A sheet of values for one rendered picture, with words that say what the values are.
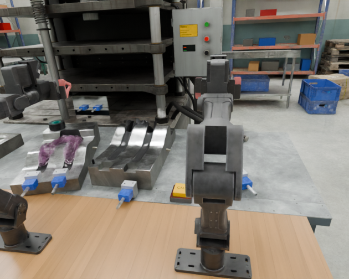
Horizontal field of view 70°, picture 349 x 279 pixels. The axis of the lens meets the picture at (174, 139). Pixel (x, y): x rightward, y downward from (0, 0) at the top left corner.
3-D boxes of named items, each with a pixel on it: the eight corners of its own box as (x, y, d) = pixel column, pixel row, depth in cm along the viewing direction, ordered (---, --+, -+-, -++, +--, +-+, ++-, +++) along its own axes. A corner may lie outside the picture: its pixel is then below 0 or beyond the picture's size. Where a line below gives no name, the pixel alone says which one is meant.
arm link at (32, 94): (22, 82, 82) (6, 86, 75) (37, 82, 81) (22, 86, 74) (28, 102, 84) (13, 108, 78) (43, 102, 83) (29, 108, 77)
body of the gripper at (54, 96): (30, 81, 88) (15, 85, 81) (56, 80, 86) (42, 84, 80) (35, 98, 91) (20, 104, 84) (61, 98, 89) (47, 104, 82)
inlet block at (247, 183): (261, 199, 91) (262, 186, 88) (249, 202, 89) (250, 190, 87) (242, 180, 102) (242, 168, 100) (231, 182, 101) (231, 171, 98)
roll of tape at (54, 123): (47, 128, 135) (45, 122, 133) (61, 124, 140) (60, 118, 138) (54, 132, 130) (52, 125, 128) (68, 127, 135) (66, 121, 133)
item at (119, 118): (170, 134, 166) (170, 124, 163) (5, 128, 191) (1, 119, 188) (188, 99, 241) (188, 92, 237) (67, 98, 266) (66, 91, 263)
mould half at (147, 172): (152, 190, 99) (148, 160, 93) (91, 185, 104) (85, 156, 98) (175, 137, 143) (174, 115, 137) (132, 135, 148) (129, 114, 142)
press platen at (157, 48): (169, 76, 151) (168, 42, 142) (-10, 78, 176) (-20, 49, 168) (189, 58, 224) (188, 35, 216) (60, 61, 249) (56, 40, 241)
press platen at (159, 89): (172, 113, 160) (170, 86, 153) (1, 110, 186) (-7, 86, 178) (189, 84, 234) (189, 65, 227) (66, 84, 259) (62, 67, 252)
